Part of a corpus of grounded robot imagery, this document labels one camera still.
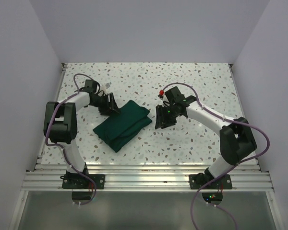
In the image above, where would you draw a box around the aluminium rail frame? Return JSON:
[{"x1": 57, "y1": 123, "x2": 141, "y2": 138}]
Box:
[{"x1": 21, "y1": 62, "x2": 276, "y2": 192}]

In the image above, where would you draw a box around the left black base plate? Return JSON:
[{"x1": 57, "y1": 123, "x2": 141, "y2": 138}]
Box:
[{"x1": 60, "y1": 173, "x2": 105, "y2": 189}]

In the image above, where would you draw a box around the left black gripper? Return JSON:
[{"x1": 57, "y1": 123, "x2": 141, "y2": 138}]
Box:
[{"x1": 90, "y1": 92, "x2": 120, "y2": 116}]

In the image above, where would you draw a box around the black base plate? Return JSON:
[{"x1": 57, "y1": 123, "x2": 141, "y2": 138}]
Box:
[
  {"x1": 189, "y1": 173, "x2": 233, "y2": 190},
  {"x1": 60, "y1": 173, "x2": 105, "y2": 189}
]

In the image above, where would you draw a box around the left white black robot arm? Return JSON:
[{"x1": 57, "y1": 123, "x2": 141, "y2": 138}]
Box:
[{"x1": 43, "y1": 79, "x2": 120, "y2": 188}]

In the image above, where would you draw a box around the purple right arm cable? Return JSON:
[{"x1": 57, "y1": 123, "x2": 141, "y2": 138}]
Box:
[{"x1": 162, "y1": 82, "x2": 271, "y2": 230}]

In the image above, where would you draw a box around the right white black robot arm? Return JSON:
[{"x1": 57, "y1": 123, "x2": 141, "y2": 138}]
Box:
[{"x1": 155, "y1": 86, "x2": 257, "y2": 188}]

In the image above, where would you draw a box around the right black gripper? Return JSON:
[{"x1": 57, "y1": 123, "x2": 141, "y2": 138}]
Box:
[{"x1": 156, "y1": 104, "x2": 179, "y2": 129}]

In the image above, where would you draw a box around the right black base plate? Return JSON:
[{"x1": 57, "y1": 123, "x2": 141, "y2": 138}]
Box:
[{"x1": 189, "y1": 173, "x2": 233, "y2": 190}]

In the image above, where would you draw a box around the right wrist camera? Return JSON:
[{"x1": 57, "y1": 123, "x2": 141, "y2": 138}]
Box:
[{"x1": 158, "y1": 90, "x2": 167, "y2": 101}]

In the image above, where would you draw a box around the dark green surgical cloth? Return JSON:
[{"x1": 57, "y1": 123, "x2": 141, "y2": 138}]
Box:
[{"x1": 93, "y1": 100, "x2": 152, "y2": 152}]

